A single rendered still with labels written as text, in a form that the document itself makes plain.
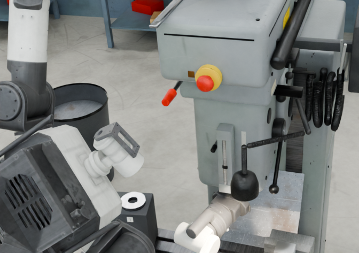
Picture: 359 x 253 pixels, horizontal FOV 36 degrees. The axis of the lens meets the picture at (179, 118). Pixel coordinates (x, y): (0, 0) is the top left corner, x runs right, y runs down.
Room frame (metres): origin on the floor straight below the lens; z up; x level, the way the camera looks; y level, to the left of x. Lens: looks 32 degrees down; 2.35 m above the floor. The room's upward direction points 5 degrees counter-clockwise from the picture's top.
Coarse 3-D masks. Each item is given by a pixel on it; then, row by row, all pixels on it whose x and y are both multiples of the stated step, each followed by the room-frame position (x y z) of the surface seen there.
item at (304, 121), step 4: (296, 100) 1.28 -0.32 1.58; (300, 100) 1.27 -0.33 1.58; (296, 104) 1.26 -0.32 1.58; (300, 104) 1.25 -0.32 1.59; (300, 108) 1.23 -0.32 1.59; (300, 112) 1.21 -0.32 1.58; (304, 112) 1.21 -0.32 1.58; (300, 116) 1.20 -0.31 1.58; (304, 116) 1.19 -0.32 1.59; (304, 120) 1.17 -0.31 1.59; (304, 124) 1.15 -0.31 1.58; (308, 124) 1.15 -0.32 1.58; (304, 128) 1.14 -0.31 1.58; (308, 128) 1.13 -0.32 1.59; (308, 132) 1.12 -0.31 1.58
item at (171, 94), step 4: (176, 84) 1.20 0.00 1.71; (180, 84) 1.21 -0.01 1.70; (176, 88) 1.18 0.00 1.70; (168, 92) 1.15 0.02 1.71; (172, 92) 1.15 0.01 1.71; (176, 92) 1.16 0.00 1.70; (168, 96) 1.13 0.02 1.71; (172, 96) 1.14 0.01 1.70; (164, 100) 1.12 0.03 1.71; (168, 100) 1.12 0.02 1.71; (172, 100) 1.14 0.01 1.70; (164, 104) 1.12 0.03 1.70; (168, 104) 1.12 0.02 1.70
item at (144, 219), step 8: (120, 192) 1.56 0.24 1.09; (128, 192) 1.56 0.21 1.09; (136, 192) 1.54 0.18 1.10; (128, 200) 1.50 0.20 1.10; (136, 200) 1.51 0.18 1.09; (144, 200) 1.49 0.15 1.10; (152, 200) 1.52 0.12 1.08; (128, 208) 1.46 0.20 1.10; (136, 208) 1.45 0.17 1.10; (144, 208) 1.46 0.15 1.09; (152, 208) 1.51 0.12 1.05; (120, 216) 1.44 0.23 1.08; (128, 216) 1.44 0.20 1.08; (136, 216) 1.43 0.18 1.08; (144, 216) 1.43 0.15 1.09; (152, 216) 1.50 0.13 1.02; (136, 224) 1.43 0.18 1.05; (144, 224) 1.43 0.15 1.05; (152, 224) 1.48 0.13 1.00; (144, 232) 1.43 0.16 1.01; (152, 232) 1.47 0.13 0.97; (152, 240) 1.46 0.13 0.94
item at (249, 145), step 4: (296, 132) 1.12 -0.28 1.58; (300, 132) 1.12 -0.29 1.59; (304, 132) 1.12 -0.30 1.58; (280, 136) 1.11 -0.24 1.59; (284, 136) 1.11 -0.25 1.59; (288, 136) 1.11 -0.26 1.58; (292, 136) 1.11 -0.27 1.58; (296, 136) 1.11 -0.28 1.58; (260, 140) 1.10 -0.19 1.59; (264, 140) 1.10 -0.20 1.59; (268, 140) 1.10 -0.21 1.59; (272, 140) 1.10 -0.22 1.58; (276, 140) 1.10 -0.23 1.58; (280, 140) 1.10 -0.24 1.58; (284, 140) 1.10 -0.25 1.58; (248, 144) 1.08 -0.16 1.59; (252, 144) 1.09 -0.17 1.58; (256, 144) 1.09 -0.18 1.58; (260, 144) 1.09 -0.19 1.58; (264, 144) 1.09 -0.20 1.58; (248, 148) 1.08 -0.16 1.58
